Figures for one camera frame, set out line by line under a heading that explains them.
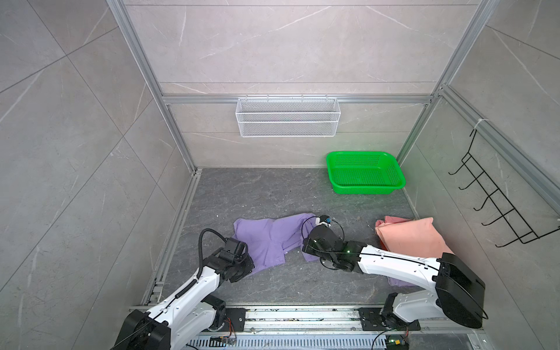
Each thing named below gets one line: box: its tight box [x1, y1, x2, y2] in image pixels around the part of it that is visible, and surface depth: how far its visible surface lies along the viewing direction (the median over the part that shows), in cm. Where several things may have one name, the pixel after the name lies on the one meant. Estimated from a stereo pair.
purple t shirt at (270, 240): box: [231, 213, 320, 272], surface depth 94 cm
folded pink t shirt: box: [374, 215, 455, 259], surface depth 87 cm
